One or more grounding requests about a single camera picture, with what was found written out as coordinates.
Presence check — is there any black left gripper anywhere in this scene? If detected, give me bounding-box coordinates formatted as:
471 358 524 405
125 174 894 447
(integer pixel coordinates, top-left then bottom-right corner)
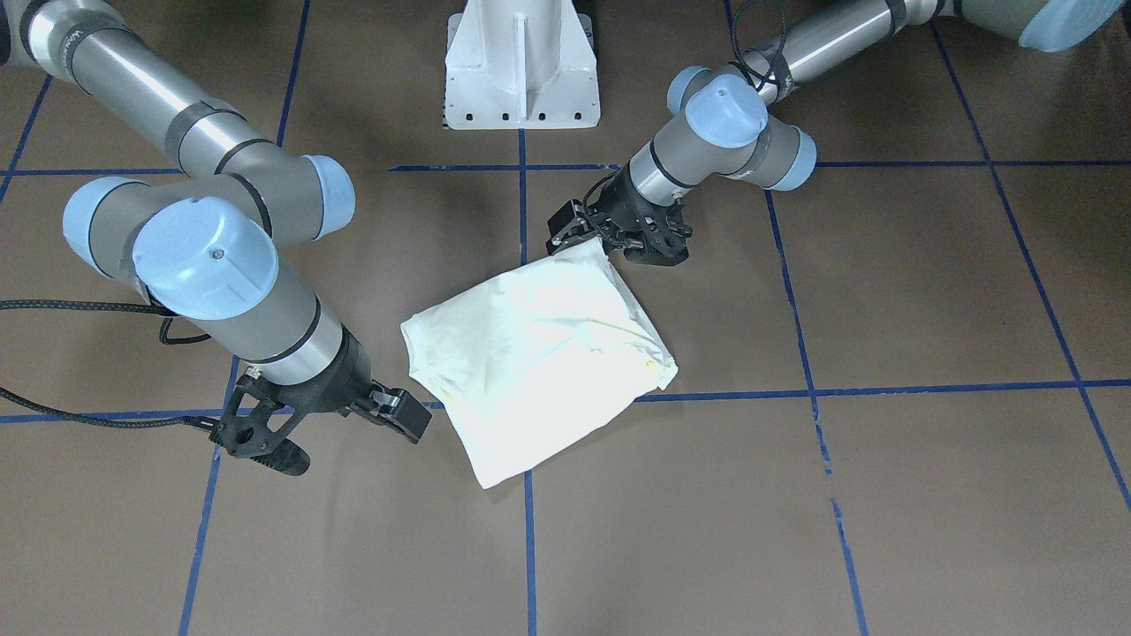
546 167 676 256

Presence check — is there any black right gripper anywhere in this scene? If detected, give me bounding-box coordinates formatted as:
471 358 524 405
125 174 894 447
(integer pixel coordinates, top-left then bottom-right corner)
283 330 432 444

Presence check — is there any cream long-sleeve cat shirt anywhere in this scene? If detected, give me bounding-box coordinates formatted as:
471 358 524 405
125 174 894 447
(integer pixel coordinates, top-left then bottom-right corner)
402 238 679 488

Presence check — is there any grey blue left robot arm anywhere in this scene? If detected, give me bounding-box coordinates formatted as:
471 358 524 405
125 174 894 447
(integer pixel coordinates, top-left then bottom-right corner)
545 1 1128 266

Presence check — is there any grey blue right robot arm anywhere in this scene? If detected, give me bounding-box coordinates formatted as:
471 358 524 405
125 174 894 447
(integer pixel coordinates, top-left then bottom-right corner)
3 1 431 458

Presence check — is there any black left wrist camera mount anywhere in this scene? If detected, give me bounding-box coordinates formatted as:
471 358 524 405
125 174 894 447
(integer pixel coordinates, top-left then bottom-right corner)
623 199 694 267

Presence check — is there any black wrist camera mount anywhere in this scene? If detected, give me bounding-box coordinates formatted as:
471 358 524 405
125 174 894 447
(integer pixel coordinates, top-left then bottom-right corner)
209 367 310 476
623 199 694 267

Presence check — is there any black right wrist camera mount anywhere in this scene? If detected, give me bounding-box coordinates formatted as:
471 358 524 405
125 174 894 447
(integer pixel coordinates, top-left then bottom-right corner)
209 367 310 476

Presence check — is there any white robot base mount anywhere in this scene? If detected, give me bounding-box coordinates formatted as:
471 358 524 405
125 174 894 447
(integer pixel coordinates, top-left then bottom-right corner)
442 1 602 132

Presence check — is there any black camera cable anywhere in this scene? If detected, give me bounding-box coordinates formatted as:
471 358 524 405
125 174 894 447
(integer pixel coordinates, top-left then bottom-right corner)
0 299 222 430
729 0 789 98

